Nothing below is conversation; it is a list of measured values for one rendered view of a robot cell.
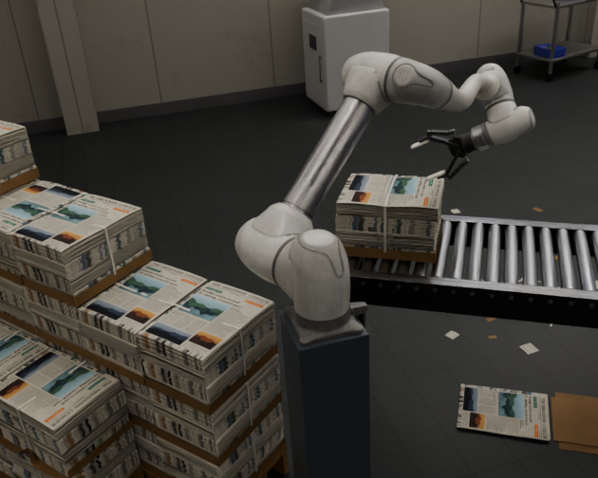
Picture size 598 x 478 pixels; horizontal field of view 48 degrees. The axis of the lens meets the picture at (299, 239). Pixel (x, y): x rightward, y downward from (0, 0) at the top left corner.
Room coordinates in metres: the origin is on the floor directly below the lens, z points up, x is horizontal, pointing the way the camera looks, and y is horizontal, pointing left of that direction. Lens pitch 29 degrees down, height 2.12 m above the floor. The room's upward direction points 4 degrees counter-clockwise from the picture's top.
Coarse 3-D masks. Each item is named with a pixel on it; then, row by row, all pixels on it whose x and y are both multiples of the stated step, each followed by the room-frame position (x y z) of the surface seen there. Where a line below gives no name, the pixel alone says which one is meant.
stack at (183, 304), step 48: (0, 288) 2.22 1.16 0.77; (144, 288) 2.06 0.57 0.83; (192, 288) 2.04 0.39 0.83; (96, 336) 1.91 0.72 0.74; (144, 336) 1.77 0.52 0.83; (192, 336) 1.75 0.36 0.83; (240, 336) 1.77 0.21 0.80; (192, 384) 1.66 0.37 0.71; (144, 432) 1.84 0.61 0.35; (192, 432) 1.69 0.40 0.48; (240, 432) 1.73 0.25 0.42
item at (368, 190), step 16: (352, 176) 2.47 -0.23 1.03; (368, 176) 2.46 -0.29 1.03; (384, 176) 2.45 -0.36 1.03; (352, 192) 2.32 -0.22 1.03; (368, 192) 2.32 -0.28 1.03; (336, 208) 2.25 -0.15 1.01; (352, 208) 2.23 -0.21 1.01; (368, 208) 2.21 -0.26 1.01; (336, 224) 2.25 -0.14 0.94; (352, 224) 2.23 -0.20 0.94; (368, 224) 2.21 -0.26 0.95; (352, 240) 2.22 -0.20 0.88; (368, 240) 2.20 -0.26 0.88
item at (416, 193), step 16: (416, 176) 2.43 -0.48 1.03; (400, 192) 2.30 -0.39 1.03; (416, 192) 2.28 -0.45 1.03; (432, 192) 2.28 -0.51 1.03; (400, 208) 2.18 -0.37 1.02; (416, 208) 2.16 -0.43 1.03; (432, 208) 2.14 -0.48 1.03; (400, 224) 2.17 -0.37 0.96; (416, 224) 2.16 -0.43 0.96; (432, 224) 2.14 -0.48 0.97; (400, 240) 2.17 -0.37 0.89; (416, 240) 2.15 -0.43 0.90; (432, 240) 2.13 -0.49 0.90
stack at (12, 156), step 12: (0, 120) 2.69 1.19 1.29; (0, 132) 2.54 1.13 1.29; (12, 132) 2.55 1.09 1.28; (24, 132) 2.59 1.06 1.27; (0, 144) 2.50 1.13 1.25; (12, 144) 2.54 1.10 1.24; (24, 144) 2.58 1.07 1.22; (0, 156) 2.49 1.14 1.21; (12, 156) 2.53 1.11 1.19; (24, 156) 2.57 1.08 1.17; (0, 168) 2.48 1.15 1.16; (12, 168) 2.52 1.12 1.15; (24, 168) 2.56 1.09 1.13; (0, 180) 2.46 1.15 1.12; (36, 180) 2.59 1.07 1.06; (12, 192) 2.49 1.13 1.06
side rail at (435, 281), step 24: (360, 288) 2.08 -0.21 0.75; (384, 288) 2.06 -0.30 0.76; (408, 288) 2.03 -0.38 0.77; (432, 288) 2.01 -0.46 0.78; (456, 288) 1.98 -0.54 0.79; (480, 288) 1.96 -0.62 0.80; (504, 288) 1.94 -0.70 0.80; (528, 288) 1.93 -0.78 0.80; (552, 288) 1.92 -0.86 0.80; (456, 312) 1.98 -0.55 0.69; (480, 312) 1.95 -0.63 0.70; (504, 312) 1.93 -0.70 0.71; (528, 312) 1.91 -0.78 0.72; (552, 312) 1.88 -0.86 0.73; (576, 312) 1.86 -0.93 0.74
